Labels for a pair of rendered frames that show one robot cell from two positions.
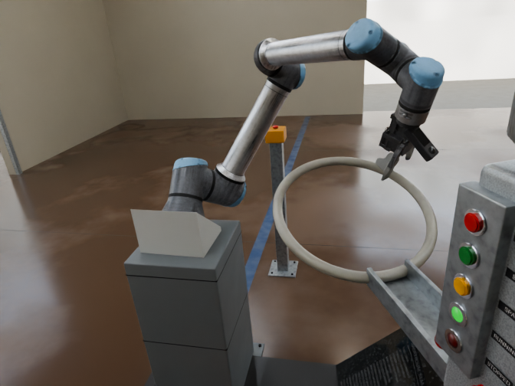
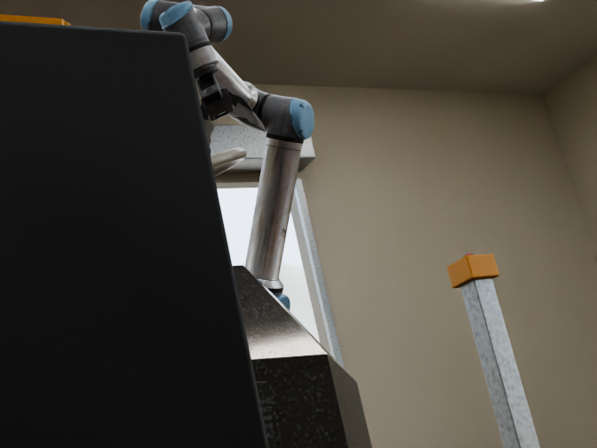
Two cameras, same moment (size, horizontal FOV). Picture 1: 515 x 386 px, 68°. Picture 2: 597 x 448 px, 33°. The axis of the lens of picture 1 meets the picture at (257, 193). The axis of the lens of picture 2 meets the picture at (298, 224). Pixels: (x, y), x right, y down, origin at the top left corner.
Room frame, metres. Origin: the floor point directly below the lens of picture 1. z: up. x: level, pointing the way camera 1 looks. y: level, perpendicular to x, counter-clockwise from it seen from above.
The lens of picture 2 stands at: (-0.32, -2.11, 0.30)
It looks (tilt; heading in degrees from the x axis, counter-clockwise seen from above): 18 degrees up; 45
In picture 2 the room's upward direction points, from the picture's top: 13 degrees counter-clockwise
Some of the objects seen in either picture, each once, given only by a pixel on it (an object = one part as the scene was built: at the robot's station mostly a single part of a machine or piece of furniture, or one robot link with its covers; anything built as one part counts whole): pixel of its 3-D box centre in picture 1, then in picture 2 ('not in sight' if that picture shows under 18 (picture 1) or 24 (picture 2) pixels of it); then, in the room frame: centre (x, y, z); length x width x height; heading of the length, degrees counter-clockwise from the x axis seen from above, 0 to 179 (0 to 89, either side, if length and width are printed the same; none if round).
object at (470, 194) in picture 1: (472, 283); not in sight; (0.43, -0.29, 1.35); 0.08 x 0.03 x 0.28; 12
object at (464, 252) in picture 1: (467, 255); not in sight; (0.43, -0.28, 1.40); 0.03 x 0.01 x 0.03; 12
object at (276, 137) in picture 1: (280, 204); (513, 415); (2.38, -0.15, 0.54); 0.20 x 0.20 x 1.09; 76
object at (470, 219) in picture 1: (473, 222); not in sight; (0.43, -0.28, 1.45); 0.03 x 0.01 x 0.03; 12
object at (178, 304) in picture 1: (198, 314); not in sight; (1.48, 0.33, 0.43); 0.50 x 0.50 x 0.85; 76
